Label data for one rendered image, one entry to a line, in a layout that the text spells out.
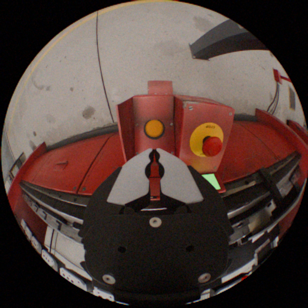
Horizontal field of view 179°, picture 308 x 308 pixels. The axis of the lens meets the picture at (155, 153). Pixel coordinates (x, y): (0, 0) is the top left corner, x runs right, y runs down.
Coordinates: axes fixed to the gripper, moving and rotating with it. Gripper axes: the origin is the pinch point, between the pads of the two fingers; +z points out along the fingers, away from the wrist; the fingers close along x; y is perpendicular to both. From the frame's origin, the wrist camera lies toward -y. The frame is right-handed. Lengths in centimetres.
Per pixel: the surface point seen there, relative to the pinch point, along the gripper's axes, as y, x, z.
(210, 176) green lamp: 9.6, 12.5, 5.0
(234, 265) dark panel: 82, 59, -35
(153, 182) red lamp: 9.7, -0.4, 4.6
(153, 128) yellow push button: 0.8, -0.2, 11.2
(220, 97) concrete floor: -11, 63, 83
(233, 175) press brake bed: 15.5, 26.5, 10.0
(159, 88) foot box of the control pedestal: -12, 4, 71
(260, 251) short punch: 31, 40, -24
